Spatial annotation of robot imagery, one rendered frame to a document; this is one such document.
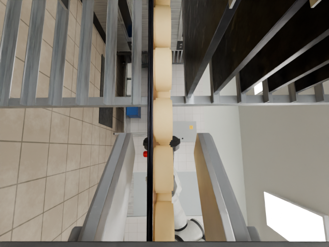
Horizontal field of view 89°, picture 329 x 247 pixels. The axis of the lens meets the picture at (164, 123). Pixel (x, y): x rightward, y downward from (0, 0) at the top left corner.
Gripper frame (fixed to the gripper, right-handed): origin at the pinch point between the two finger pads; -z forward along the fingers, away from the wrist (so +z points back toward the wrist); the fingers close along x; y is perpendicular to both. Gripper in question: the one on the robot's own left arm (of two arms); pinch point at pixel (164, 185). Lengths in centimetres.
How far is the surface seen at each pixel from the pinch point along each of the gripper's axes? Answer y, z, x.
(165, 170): -5.6, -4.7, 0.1
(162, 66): 1.3, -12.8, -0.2
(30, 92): -21, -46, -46
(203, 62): -4.1, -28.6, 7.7
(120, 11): -22, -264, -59
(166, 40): 2.8, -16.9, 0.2
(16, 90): -51, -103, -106
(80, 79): -17, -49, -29
